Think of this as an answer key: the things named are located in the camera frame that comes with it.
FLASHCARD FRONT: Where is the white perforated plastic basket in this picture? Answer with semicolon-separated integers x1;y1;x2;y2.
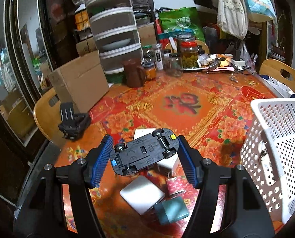
240;98;295;224

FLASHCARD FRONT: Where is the white pink-wrapped plug charger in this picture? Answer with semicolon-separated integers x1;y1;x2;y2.
166;176;194;198

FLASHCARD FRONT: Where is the teal power adapter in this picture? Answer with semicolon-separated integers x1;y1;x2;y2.
154;197;189;225

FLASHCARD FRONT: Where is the white folding plug charger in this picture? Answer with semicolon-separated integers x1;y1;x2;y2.
157;154;180;176

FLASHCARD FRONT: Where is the large white power adapter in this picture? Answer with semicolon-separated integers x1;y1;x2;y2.
120;176;165;215

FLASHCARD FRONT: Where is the black toy car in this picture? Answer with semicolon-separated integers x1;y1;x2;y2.
110;128;179;176

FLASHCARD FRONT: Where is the left wooden chair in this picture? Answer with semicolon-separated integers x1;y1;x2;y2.
33;88;66;148

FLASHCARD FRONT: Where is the wooden chair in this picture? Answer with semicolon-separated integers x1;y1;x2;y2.
165;40;210;54
259;59;295;93
33;88;66;148

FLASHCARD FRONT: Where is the red floral tablecloth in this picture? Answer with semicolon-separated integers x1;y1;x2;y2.
56;72;275;237

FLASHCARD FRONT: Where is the white small charger cube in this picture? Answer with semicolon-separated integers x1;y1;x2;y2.
134;128;156;140

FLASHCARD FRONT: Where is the white and blue paper bag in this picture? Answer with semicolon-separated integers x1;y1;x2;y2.
260;75;295;98

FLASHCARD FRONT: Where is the cardboard box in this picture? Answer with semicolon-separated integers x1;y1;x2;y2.
49;51;109;113

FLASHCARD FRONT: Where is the right wooden chair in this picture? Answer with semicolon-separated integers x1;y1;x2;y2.
259;59;295;93

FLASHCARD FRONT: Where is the white power strip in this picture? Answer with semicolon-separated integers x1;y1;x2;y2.
231;59;246;68

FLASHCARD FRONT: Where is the empty glass jar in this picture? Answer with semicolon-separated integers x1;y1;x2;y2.
167;53;182;77

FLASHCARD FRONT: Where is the orange jam jar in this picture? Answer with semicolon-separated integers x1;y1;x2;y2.
143;62;157;81

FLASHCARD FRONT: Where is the glass jar with pickles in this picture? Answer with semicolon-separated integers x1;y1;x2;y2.
180;41;199;69

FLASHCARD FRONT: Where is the white label bottle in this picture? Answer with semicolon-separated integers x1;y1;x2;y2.
152;44;163;70

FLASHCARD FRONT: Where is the far wooden chair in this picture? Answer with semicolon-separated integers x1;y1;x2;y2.
165;40;210;54

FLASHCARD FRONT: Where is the beige canvas tote bag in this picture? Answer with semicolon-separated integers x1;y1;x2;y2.
211;0;248;40

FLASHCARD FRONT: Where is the green shopping bag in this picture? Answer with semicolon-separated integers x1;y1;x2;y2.
158;7;205;41

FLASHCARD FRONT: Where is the blue printed tote bag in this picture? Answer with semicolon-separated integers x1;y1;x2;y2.
245;0;276;23

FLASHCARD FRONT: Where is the white plastic drawer tower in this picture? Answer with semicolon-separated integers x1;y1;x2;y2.
85;0;143;75

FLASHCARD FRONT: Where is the black phone stand mount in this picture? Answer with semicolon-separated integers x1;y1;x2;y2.
58;102;91;140

